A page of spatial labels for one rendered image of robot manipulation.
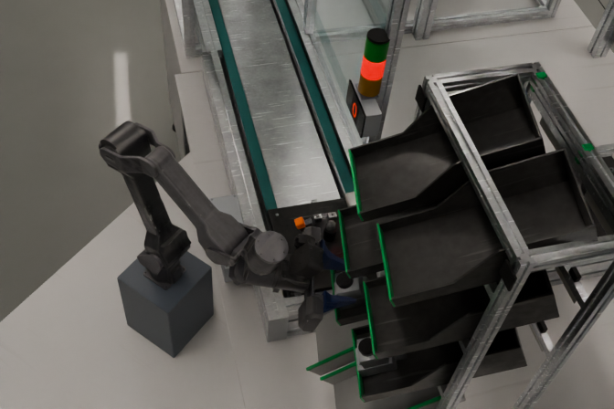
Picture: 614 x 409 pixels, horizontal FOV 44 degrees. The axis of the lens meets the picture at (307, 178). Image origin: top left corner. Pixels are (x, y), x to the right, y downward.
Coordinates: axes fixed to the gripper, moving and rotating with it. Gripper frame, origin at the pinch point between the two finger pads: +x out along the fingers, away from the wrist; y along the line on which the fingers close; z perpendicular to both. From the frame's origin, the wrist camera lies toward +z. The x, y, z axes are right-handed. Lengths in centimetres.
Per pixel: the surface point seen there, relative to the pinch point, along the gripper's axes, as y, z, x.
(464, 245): -11.2, 32.3, 6.8
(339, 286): -0.8, 0.0, 0.5
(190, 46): 104, -47, -25
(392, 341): -16.6, 11.5, 4.3
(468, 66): 105, -29, 59
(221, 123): 66, -37, -16
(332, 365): -5.6, -21.9, 6.8
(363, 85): 48.9, 3.1, 7.1
